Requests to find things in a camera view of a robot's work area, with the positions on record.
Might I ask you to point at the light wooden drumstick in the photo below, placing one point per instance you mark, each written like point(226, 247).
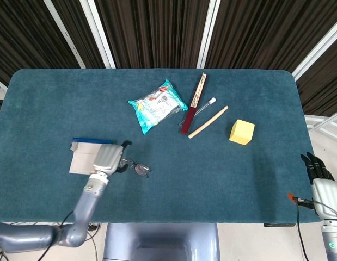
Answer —
point(207, 123)

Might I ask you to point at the dark red folded fan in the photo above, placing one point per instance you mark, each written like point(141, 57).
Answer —
point(192, 108)

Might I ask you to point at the teal clear plastic packet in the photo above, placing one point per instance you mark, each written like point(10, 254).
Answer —
point(157, 107)

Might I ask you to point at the blue-grey robot torso base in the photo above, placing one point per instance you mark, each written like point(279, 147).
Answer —
point(160, 242)

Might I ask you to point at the teal velvet tablecloth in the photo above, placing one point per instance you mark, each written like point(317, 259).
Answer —
point(184, 190)

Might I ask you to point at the yellow cube block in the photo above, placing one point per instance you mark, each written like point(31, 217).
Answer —
point(241, 133)

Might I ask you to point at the wide white frame post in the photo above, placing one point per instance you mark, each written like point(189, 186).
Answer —
point(98, 34)

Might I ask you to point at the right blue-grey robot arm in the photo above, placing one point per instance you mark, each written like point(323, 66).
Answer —
point(334, 244)

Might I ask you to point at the glass tube with white cap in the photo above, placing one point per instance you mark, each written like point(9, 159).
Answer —
point(212, 100)

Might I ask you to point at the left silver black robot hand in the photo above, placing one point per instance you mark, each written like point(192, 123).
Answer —
point(107, 159)

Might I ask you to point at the dark brown pleated curtain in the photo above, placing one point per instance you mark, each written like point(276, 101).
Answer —
point(157, 32)

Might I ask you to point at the black eyeglasses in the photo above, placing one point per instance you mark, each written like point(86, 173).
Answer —
point(141, 170)

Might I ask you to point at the black table bracket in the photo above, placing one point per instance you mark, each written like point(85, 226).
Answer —
point(279, 224)

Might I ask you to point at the white metal rail frame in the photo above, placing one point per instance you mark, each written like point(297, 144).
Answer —
point(309, 118)

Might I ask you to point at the thin white frame post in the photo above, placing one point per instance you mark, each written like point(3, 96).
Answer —
point(64, 34)

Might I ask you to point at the blue printed glasses case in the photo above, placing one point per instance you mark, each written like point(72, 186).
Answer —
point(81, 160)

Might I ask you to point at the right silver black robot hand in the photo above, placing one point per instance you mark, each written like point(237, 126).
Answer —
point(330, 197)

